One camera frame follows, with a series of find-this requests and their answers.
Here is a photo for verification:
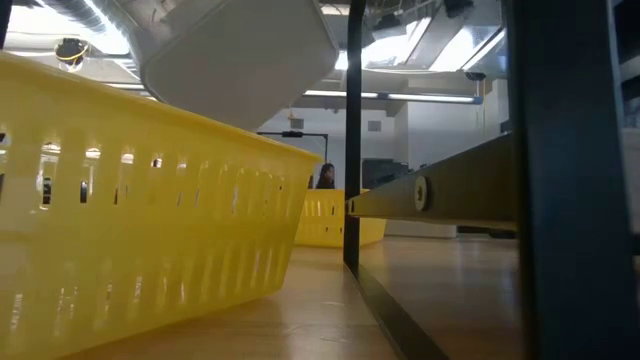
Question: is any yellow slotted plastic basket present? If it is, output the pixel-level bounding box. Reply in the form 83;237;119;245
0;49;324;360
293;188;388;249

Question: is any white plastic storage bin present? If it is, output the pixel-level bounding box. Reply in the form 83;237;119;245
119;0;341;132

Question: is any person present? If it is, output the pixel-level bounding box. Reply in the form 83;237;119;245
314;162;337;191

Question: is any black equipment box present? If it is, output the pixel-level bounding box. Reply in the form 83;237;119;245
361;158;412;191

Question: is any long ceiling light tube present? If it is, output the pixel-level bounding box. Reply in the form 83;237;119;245
104;82;484;106

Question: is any black gantry frame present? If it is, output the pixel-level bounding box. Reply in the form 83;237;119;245
256;129;330;164

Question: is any white shelf frame screw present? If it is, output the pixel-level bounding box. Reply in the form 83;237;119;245
413;174;430;212

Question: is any black metal shelf frame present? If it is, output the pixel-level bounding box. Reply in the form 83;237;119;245
342;0;640;360

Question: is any black camera with yellow cable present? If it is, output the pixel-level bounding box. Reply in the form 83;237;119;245
53;37;91;74

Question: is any ribbed silver ceiling duct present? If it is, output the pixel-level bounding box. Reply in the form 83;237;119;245
39;0;146;76

